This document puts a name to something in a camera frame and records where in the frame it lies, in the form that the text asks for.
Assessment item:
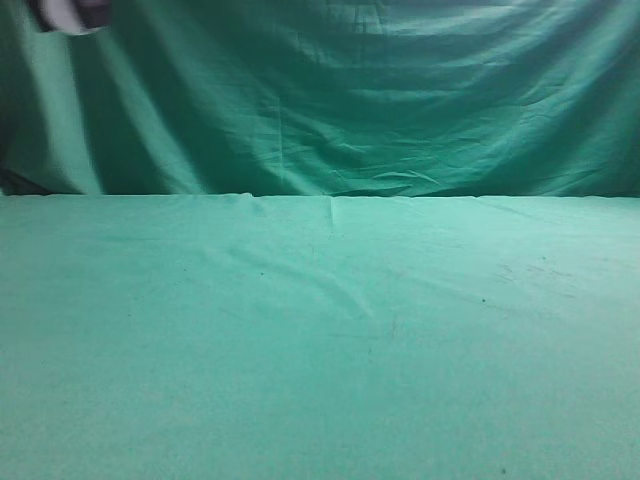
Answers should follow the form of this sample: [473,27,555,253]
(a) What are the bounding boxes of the green table cloth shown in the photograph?
[1,195,639,479]

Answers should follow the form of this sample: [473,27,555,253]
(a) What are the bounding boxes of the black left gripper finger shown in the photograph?
[26,0,52,32]

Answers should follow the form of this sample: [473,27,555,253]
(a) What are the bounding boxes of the white dimpled golf ball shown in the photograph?
[42,0,95,36]

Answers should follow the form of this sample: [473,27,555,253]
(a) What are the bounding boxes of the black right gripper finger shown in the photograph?
[74,0,111,29]

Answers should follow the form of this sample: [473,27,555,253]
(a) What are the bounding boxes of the green backdrop cloth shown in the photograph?
[1,1,639,197]

